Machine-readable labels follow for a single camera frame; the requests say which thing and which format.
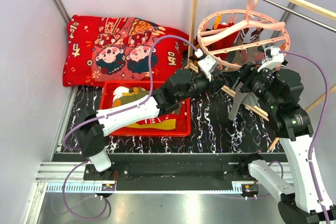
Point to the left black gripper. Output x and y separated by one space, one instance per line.
218 82

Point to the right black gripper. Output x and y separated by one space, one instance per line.
249 73

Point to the black white striped sock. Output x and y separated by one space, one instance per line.
254 35

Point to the pink round clip hanger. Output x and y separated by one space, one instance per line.
221 41

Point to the olive green sock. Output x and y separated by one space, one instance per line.
123 95

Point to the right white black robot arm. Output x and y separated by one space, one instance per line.
306 200

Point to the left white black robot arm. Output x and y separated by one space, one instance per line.
93 127

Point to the red plastic basket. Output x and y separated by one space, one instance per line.
182 116

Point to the yellow sock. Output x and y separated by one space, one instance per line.
164 125

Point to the red white patterned sock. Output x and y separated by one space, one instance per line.
154 120

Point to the metal hanging rod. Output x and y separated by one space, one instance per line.
290 9

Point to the red cartoon print pillow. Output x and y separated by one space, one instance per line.
102 49

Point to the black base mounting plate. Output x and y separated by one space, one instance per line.
131 166

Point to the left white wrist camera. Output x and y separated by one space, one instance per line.
206 63

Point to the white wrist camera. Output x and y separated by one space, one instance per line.
206 63
273 59

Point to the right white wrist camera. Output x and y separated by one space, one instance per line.
273 59

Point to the wooden drying rack frame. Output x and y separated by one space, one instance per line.
258 111

